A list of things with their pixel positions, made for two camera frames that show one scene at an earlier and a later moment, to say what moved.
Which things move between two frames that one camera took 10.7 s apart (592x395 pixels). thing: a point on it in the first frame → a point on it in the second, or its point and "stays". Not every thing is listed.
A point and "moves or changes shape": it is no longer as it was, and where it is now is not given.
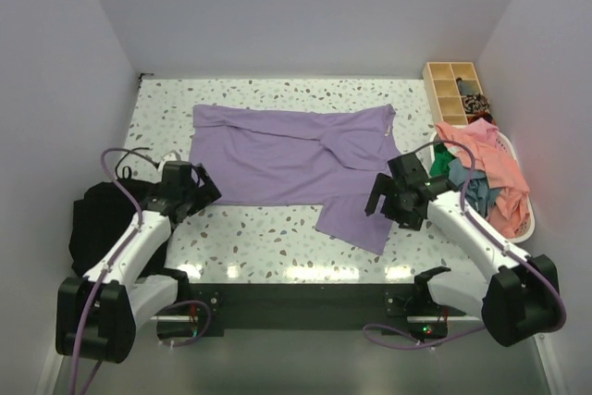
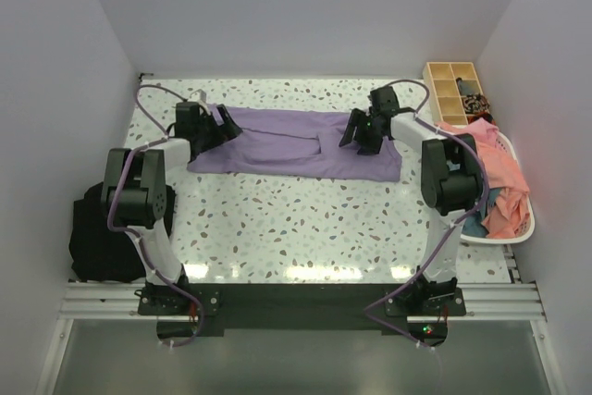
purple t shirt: x=300 y=156 moves or changes shape
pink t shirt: x=506 y=181 stays
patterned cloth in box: x=474 y=104 stays
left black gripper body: x=199 y=197 → x=210 y=133
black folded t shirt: x=101 y=213 stays
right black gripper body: x=394 y=206 → x=370 y=139
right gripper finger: x=383 y=185 → x=351 y=128
